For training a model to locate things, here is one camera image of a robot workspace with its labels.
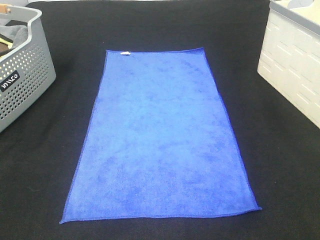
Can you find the grey perforated plastic basket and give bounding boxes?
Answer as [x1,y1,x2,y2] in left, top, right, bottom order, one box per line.
[0,4,56,131]

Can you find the white plastic storage bin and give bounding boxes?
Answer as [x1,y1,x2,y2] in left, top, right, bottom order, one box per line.
[257,0,320,126]

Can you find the blue microfiber towel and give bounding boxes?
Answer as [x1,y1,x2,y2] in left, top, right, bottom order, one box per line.
[61,48,260,223]

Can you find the grey towel in basket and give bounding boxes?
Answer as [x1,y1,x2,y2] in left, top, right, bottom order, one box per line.
[0,25,28,49]

